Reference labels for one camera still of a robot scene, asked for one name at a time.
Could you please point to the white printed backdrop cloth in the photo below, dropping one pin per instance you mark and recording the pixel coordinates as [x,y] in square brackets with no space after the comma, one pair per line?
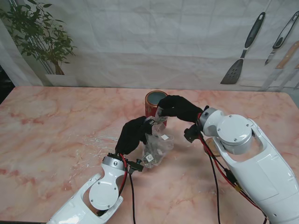
[149,42]

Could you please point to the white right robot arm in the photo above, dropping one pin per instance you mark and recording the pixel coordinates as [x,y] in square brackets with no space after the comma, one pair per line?
[257,175]

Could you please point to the red floral tea tin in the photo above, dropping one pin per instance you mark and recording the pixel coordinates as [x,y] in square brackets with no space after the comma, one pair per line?
[149,110]

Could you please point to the clear plastic tea bag pouch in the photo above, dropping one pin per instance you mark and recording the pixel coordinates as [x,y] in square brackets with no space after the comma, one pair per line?
[156,149]

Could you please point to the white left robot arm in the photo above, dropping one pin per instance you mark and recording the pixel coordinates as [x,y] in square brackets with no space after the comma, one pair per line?
[100,193]

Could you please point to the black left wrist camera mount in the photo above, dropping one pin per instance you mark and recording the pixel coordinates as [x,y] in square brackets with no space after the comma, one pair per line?
[136,166]

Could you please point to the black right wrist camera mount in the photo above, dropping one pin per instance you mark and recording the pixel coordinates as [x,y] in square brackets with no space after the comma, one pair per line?
[191,134]

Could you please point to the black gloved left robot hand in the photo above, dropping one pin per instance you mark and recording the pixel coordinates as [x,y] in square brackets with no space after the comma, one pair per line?
[133,136]

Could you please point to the small mesh tea bag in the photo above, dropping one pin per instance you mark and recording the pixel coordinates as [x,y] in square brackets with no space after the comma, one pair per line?
[161,118]

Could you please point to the gold round tin lid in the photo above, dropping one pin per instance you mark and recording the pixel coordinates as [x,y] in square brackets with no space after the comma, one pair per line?
[211,145]

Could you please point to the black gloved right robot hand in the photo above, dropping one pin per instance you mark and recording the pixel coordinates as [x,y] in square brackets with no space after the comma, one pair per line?
[182,109]

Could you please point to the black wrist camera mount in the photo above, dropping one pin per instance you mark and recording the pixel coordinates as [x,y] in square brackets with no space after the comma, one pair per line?
[136,166]
[191,134]

